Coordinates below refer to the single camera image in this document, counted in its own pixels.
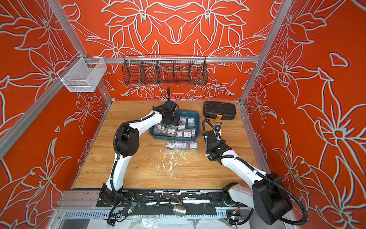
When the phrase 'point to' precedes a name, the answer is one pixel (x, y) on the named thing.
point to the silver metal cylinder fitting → (179, 210)
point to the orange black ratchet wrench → (208, 119)
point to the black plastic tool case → (219, 110)
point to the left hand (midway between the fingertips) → (175, 120)
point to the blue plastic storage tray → (188, 129)
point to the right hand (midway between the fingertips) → (215, 139)
